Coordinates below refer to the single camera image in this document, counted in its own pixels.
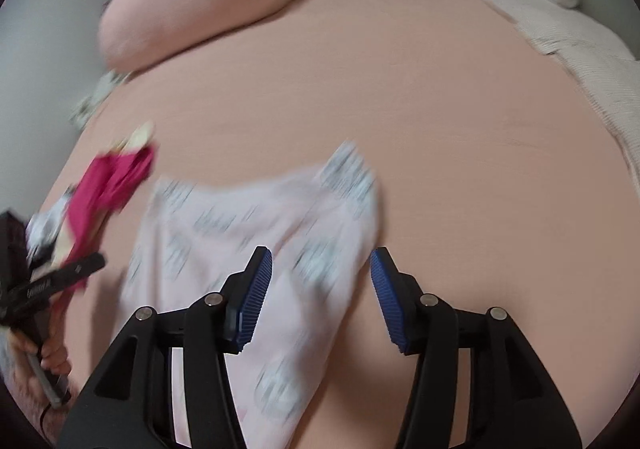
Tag beige textured blanket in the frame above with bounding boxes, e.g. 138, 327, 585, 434
447, 0, 640, 170

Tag person's left hand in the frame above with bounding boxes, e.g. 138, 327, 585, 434
10, 326, 72, 377

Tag magenta and cream garment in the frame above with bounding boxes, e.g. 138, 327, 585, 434
30, 122, 158, 310

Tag pink cartoon print pajama pants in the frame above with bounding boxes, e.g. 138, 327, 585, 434
117, 139, 383, 449

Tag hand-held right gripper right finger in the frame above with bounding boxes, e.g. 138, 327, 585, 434
370, 246, 583, 449

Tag bed with pink sheet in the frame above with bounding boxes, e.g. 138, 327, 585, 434
35, 0, 636, 449

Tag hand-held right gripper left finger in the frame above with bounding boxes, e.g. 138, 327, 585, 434
60, 245, 273, 449

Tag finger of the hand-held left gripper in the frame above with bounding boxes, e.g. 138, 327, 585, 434
50, 252, 109, 298

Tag white and navy cloth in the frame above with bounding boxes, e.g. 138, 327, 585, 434
25, 186, 76, 270

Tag floral printed cloth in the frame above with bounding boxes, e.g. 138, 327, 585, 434
70, 72, 133, 126

